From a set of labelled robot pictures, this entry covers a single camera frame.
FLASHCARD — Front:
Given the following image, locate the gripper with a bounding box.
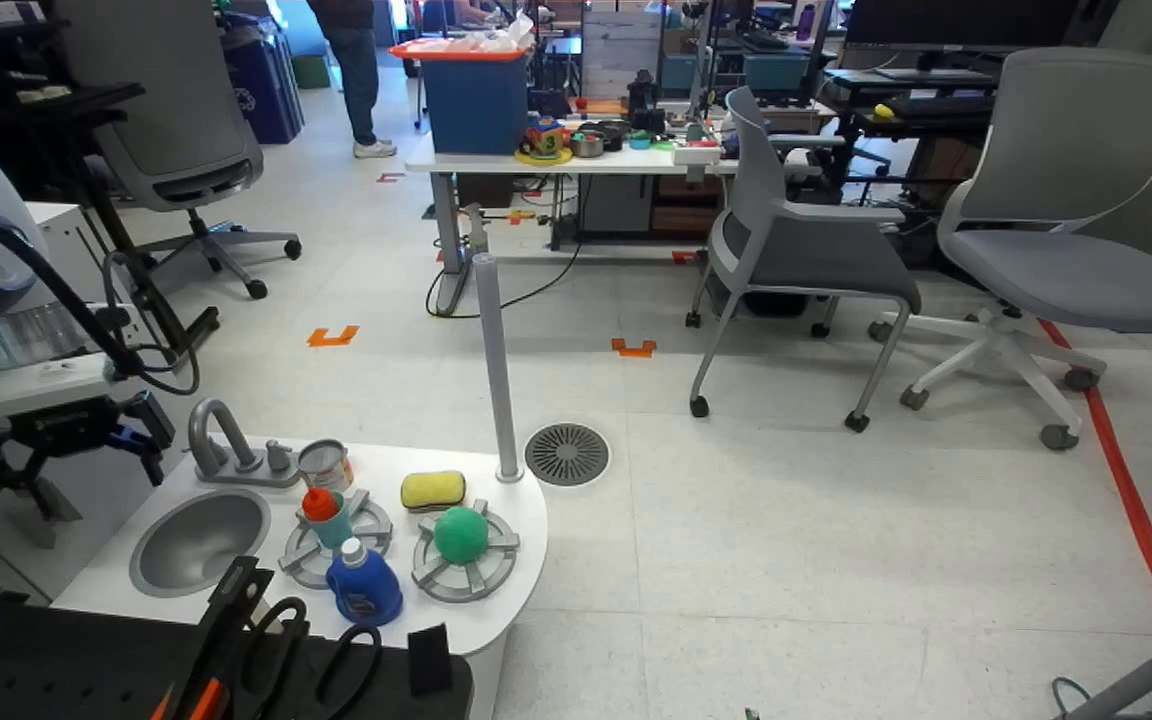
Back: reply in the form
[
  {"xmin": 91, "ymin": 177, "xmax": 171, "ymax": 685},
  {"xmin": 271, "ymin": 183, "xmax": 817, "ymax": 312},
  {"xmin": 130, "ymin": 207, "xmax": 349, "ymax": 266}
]
[{"xmin": 0, "ymin": 389, "xmax": 178, "ymax": 499}]

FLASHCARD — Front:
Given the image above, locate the grey toy tap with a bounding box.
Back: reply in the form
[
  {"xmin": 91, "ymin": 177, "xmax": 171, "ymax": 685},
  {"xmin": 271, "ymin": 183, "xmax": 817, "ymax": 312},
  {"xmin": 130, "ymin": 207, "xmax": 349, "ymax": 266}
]
[{"xmin": 187, "ymin": 398, "xmax": 303, "ymax": 490}]

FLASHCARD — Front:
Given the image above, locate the grey toy sink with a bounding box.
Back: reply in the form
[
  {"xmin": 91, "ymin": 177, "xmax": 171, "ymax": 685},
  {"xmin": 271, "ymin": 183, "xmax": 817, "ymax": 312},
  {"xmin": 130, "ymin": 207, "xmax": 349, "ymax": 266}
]
[{"xmin": 128, "ymin": 488, "xmax": 273, "ymax": 600}]

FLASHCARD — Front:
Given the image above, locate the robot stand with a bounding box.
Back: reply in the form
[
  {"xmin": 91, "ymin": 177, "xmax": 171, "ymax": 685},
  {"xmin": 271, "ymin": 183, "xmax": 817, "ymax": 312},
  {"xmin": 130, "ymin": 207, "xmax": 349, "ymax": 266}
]
[{"xmin": 0, "ymin": 594, "xmax": 475, "ymax": 720}]

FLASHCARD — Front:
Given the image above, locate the small metal can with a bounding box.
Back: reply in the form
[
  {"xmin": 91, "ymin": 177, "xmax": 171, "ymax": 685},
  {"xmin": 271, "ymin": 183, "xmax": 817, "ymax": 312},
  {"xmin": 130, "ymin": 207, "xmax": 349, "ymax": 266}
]
[{"xmin": 296, "ymin": 438, "xmax": 355, "ymax": 495}]

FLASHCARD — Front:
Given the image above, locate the teal bottle with red cap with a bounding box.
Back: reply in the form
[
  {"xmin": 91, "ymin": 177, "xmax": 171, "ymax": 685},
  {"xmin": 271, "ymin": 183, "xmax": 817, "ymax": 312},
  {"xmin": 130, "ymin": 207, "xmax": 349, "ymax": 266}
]
[{"xmin": 300, "ymin": 486, "xmax": 355, "ymax": 552}]

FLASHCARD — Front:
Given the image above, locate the grey toy burner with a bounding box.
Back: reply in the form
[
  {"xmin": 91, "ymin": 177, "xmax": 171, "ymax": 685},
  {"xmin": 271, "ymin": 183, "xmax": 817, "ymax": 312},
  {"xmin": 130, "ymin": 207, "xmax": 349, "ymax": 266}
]
[
  {"xmin": 410, "ymin": 500, "xmax": 521, "ymax": 605},
  {"xmin": 278, "ymin": 488, "xmax": 395, "ymax": 590}
]

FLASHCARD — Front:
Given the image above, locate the blue detergent bottle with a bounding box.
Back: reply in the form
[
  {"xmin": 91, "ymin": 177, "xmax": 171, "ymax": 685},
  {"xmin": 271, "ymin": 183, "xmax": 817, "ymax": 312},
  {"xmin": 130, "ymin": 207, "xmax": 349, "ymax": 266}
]
[{"xmin": 324, "ymin": 537, "xmax": 405, "ymax": 629}]

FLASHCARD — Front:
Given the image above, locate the grey mesh office chair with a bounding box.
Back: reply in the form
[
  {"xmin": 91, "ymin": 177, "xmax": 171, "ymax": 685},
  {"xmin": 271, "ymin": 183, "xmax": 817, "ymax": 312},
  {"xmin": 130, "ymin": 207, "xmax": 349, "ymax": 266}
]
[{"xmin": 54, "ymin": 0, "xmax": 304, "ymax": 301}]

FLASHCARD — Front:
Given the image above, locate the yellow sponge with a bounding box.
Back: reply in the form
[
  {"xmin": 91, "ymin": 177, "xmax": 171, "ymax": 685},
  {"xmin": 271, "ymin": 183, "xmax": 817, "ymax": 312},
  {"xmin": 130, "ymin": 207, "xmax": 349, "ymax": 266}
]
[{"xmin": 399, "ymin": 469, "xmax": 468, "ymax": 514}]

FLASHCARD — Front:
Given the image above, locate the green ball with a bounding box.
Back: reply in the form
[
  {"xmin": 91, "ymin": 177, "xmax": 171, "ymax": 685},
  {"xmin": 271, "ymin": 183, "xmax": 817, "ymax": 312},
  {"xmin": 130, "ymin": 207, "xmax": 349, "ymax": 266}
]
[{"xmin": 432, "ymin": 505, "xmax": 491, "ymax": 567}]

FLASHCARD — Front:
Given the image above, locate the blue recycling bin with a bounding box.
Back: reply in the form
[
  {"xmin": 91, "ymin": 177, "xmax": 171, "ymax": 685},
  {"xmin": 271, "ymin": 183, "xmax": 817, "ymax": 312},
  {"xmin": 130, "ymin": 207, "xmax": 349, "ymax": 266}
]
[{"xmin": 220, "ymin": 12, "xmax": 306, "ymax": 147}]

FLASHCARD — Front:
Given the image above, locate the small black block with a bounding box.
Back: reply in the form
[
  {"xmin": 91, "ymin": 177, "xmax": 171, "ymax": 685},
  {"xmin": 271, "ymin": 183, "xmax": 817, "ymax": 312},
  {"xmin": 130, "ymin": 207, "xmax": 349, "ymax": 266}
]
[{"xmin": 405, "ymin": 624, "xmax": 454, "ymax": 699}]

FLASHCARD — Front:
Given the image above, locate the grey toy kitchen pole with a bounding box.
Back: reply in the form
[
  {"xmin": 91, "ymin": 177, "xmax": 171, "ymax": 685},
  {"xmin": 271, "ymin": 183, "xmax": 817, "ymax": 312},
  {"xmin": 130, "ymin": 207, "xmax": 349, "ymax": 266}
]
[{"xmin": 472, "ymin": 253, "xmax": 526, "ymax": 485}]

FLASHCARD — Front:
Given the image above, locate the white toy kitchen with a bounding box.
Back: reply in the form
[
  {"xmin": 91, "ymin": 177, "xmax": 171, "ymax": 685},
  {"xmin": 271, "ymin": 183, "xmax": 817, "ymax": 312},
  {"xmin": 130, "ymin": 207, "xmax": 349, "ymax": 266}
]
[{"xmin": 0, "ymin": 200, "xmax": 550, "ymax": 720}]

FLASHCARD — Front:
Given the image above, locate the person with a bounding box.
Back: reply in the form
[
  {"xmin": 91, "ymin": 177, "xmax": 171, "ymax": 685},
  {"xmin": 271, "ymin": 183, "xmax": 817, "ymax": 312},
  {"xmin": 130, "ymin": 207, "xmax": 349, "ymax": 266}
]
[{"xmin": 306, "ymin": 0, "xmax": 400, "ymax": 160}]

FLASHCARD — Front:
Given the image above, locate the white table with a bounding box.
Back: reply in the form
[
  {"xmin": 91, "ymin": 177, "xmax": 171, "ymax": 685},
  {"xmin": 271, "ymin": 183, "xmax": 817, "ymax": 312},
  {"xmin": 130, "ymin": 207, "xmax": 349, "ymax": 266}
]
[{"xmin": 404, "ymin": 128, "xmax": 829, "ymax": 318}]

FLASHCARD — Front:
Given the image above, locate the round floor vent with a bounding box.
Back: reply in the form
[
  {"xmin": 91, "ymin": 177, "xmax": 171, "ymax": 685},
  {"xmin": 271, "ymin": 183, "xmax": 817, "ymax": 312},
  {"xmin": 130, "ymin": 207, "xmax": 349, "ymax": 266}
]
[{"xmin": 523, "ymin": 421, "xmax": 611, "ymax": 489}]

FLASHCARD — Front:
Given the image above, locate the blue bin with orange lid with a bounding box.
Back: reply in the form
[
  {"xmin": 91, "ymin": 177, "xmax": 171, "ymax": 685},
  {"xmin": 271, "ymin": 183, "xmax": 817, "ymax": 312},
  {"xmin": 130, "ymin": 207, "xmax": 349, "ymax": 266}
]
[{"xmin": 389, "ymin": 34, "xmax": 535, "ymax": 157}]

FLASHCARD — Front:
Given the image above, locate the colourful toy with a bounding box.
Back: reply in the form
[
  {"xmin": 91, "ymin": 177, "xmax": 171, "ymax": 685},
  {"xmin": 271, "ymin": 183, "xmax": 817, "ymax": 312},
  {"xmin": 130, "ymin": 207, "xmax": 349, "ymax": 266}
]
[{"xmin": 515, "ymin": 113, "xmax": 575, "ymax": 167}]

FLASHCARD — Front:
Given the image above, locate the grey wooden panel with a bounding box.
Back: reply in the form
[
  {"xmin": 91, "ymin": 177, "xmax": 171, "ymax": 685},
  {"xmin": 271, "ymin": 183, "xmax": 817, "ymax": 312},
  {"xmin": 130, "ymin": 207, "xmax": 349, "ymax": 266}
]
[{"xmin": 580, "ymin": 8, "xmax": 664, "ymax": 102}]

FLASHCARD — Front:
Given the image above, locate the grey four-legged chair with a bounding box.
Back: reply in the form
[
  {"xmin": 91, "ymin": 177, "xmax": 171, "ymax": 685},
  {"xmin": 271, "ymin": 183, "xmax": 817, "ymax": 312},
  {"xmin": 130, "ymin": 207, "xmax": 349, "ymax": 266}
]
[{"xmin": 685, "ymin": 86, "xmax": 924, "ymax": 434}]

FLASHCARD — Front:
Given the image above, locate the black desk with keyboard tray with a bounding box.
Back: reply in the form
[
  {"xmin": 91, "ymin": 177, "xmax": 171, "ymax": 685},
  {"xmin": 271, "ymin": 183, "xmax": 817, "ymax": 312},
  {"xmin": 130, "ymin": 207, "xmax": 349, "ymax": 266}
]
[{"xmin": 820, "ymin": 64, "xmax": 1005, "ymax": 206}]

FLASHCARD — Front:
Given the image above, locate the black monitor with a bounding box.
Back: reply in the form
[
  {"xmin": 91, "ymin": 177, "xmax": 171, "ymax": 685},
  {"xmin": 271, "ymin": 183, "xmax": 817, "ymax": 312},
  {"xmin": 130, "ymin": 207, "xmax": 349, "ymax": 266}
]
[{"xmin": 840, "ymin": 0, "xmax": 1105, "ymax": 53}]

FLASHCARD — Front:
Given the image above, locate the light grey office chair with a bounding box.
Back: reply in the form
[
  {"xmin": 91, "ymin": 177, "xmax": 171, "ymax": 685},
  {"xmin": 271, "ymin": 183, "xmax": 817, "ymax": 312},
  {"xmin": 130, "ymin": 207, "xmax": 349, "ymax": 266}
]
[{"xmin": 869, "ymin": 46, "xmax": 1152, "ymax": 452}]

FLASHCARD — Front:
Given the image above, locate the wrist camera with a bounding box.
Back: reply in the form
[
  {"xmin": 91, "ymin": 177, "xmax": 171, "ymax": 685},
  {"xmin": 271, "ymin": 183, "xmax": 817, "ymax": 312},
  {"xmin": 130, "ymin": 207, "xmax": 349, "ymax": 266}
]
[{"xmin": 0, "ymin": 352, "xmax": 123, "ymax": 433}]

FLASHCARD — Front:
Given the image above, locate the black clamp with orange handle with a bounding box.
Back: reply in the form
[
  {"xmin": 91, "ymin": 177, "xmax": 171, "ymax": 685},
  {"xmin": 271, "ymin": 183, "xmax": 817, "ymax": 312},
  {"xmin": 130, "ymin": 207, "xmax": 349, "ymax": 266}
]
[{"xmin": 148, "ymin": 555, "xmax": 276, "ymax": 720}]

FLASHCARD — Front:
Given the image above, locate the black cable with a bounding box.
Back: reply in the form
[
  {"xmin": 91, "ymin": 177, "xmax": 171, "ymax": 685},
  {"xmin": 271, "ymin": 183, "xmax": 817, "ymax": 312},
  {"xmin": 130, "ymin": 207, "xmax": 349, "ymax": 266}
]
[
  {"xmin": 234, "ymin": 596, "xmax": 385, "ymax": 720},
  {"xmin": 424, "ymin": 172, "xmax": 589, "ymax": 320}
]

